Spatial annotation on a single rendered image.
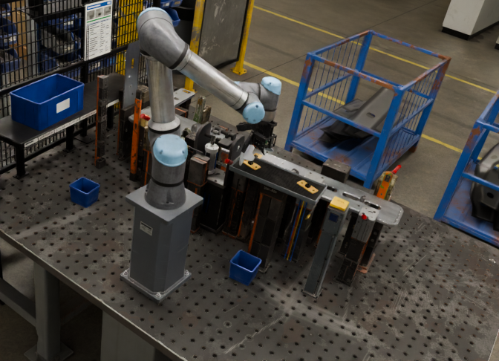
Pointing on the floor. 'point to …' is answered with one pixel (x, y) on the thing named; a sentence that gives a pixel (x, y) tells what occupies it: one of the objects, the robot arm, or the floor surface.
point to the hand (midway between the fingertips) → (251, 160)
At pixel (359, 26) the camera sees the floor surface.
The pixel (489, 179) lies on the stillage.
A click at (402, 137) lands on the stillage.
